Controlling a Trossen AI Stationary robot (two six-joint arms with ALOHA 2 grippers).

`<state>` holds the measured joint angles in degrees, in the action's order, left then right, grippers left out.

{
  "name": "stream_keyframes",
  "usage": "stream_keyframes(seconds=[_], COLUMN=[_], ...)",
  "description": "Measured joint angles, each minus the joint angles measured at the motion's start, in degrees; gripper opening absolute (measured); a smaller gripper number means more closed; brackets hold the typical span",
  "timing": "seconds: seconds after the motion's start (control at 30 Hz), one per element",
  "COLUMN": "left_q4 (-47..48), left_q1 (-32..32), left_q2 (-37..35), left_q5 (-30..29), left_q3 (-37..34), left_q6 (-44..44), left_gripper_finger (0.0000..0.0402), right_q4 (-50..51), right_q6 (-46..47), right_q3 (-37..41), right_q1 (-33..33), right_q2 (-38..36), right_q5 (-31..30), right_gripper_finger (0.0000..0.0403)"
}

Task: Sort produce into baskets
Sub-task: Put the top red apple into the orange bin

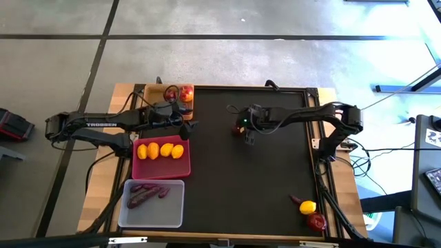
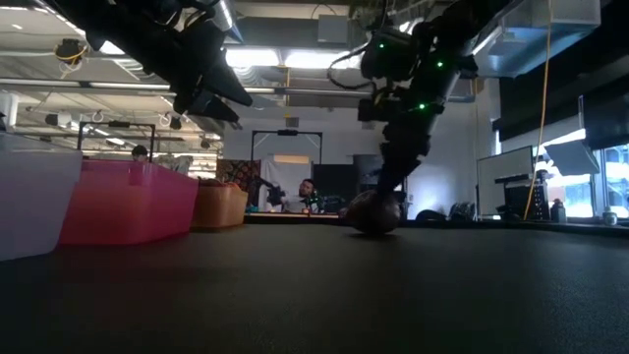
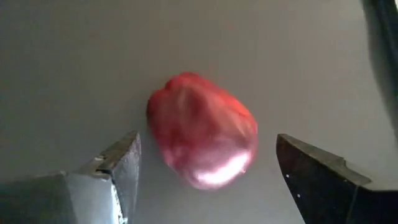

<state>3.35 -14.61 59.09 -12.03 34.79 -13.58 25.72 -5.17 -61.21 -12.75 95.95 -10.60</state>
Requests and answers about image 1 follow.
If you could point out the black diagonal stand leg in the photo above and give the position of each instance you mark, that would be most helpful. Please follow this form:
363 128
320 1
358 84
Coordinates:
429 81

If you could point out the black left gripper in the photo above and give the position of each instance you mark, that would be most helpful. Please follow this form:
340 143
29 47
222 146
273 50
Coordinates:
165 115

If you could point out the red and black case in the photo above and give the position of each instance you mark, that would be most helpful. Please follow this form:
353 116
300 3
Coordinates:
15 125

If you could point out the clear plastic basket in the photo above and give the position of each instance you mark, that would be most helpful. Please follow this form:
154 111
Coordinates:
155 213

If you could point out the black metal table frame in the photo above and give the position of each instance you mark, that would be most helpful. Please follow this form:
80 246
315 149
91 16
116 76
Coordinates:
311 92

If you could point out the black overhead gantry bar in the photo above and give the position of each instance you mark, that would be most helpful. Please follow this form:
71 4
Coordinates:
51 242

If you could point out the silver gantry bracket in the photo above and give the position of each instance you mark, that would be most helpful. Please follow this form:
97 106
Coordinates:
127 240
318 245

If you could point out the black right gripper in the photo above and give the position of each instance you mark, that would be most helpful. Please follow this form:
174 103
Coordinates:
256 118

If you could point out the white and green item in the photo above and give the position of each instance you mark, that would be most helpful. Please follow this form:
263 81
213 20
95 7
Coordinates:
373 220

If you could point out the white patterned sticker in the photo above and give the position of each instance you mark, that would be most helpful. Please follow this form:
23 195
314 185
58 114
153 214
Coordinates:
434 137

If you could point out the black table mat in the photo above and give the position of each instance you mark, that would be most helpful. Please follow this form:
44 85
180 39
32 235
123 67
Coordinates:
248 179

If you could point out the grey metal bracket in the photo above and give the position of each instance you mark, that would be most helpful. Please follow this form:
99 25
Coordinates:
10 153

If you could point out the small black clamp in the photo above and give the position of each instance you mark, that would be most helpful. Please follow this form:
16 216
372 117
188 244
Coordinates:
158 80

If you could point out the blue metal bar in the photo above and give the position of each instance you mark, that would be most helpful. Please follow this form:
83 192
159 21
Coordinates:
396 89

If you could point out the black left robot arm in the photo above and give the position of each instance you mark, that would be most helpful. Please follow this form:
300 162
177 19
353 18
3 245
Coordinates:
103 124

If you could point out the black hooked clamp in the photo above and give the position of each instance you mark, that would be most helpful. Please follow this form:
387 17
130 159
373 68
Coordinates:
272 84

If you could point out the yellow lemon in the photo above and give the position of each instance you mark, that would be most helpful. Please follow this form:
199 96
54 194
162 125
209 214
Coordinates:
307 207
153 150
177 151
142 151
166 149

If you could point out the dark red apple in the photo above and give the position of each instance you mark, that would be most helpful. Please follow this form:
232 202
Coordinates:
172 96
237 131
316 221

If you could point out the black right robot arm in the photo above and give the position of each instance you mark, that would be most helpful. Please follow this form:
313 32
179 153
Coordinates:
310 113

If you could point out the black desk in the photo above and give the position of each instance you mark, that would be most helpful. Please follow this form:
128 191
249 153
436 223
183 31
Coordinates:
422 172

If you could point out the red and yellow apple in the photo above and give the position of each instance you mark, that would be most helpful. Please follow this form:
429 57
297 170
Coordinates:
186 93

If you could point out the purple sweet potato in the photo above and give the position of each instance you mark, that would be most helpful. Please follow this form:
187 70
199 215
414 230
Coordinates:
143 197

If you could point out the pink plastic basket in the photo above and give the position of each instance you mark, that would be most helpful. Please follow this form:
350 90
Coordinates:
162 168

